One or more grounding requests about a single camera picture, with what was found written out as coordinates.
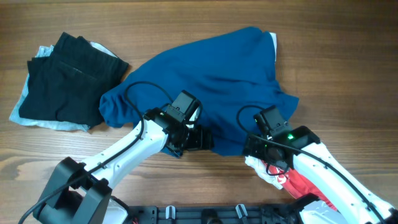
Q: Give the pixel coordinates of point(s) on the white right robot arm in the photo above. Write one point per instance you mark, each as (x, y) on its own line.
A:
(298, 161)

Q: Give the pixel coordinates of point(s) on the blue polo shirt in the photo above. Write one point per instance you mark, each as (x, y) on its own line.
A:
(233, 75)

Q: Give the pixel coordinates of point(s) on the black folded shorts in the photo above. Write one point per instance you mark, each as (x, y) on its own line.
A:
(69, 83)

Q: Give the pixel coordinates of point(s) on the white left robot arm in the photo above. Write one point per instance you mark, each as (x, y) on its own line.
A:
(81, 192)

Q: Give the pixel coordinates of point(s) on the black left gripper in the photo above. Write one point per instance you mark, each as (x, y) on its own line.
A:
(204, 139)

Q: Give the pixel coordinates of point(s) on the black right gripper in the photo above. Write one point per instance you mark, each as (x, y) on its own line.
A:
(249, 149)

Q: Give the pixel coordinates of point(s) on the red and white garment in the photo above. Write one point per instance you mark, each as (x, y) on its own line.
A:
(293, 182)

